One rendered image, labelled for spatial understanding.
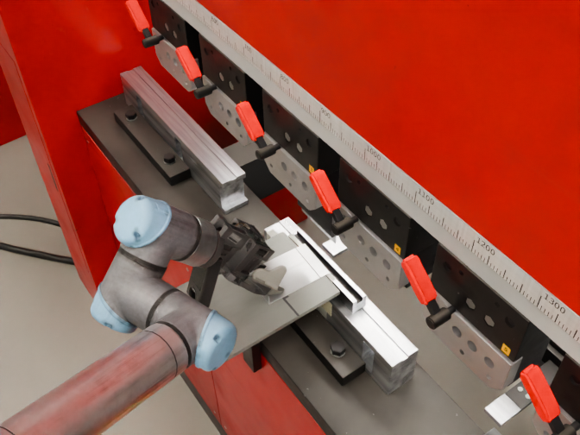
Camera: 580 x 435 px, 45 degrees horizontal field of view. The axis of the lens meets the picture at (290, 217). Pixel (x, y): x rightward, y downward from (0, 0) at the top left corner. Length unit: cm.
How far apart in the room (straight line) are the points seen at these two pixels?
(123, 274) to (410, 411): 57
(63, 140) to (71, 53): 25
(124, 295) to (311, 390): 44
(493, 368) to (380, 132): 33
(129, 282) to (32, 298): 168
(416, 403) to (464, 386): 108
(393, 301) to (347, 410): 127
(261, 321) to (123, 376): 41
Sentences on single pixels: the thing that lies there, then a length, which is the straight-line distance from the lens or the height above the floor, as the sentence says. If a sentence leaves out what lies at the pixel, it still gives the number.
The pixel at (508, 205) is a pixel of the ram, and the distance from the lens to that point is 78.
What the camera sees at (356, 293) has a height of 99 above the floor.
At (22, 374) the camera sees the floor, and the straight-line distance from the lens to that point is 251.
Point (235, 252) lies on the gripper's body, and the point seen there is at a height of 114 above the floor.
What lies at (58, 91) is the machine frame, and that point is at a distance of 189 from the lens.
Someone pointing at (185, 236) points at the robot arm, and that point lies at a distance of 104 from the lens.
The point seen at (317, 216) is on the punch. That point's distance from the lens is 122.
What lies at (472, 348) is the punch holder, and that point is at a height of 121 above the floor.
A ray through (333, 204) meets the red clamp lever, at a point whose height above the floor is 128.
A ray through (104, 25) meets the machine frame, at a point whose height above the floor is 108.
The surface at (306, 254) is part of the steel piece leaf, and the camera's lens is 132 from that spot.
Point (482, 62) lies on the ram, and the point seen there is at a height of 161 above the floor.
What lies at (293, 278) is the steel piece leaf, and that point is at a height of 100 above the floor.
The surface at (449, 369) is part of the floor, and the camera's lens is 239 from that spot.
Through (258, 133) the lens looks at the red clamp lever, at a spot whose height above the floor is 128.
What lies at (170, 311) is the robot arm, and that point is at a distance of 98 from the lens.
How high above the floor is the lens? 201
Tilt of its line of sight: 46 degrees down
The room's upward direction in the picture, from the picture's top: 1 degrees counter-clockwise
